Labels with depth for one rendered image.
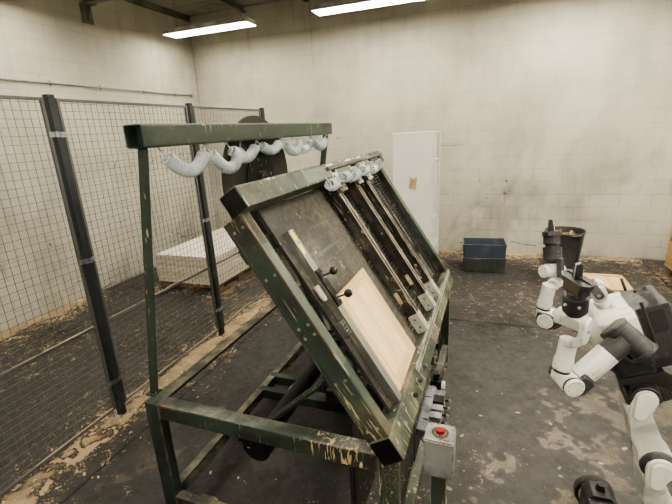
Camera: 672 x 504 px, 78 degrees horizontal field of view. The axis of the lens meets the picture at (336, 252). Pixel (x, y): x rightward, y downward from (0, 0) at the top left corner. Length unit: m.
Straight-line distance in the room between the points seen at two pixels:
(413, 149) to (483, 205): 1.96
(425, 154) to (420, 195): 0.56
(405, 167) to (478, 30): 2.48
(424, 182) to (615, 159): 2.92
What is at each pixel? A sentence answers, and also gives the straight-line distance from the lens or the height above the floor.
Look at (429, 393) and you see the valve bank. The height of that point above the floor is 0.74.
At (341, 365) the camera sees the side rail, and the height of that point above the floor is 1.21.
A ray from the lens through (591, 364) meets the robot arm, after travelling 1.92.
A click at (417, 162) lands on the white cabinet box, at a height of 1.65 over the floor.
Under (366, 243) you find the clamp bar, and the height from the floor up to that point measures 1.46.
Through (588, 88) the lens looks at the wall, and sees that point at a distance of 7.31.
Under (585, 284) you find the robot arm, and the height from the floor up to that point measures 1.57.
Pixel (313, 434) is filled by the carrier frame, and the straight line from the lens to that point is 2.09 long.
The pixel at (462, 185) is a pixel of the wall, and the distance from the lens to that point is 7.26.
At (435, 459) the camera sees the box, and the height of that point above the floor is 0.85.
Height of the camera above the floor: 2.13
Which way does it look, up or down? 16 degrees down
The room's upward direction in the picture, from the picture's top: 3 degrees counter-clockwise
